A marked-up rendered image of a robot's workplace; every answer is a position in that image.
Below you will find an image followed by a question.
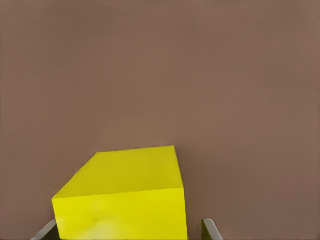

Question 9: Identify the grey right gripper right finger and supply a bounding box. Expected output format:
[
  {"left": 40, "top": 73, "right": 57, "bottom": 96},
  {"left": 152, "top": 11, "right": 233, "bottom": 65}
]
[{"left": 201, "top": 218, "right": 224, "bottom": 240}]

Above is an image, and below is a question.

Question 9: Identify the yellow square block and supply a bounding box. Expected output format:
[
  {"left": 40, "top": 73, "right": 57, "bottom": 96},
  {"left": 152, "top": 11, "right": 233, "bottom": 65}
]
[{"left": 51, "top": 145, "right": 188, "bottom": 240}]

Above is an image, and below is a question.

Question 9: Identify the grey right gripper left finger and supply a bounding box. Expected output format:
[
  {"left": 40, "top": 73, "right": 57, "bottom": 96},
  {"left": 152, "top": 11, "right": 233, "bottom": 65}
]
[{"left": 29, "top": 218, "right": 61, "bottom": 240}]

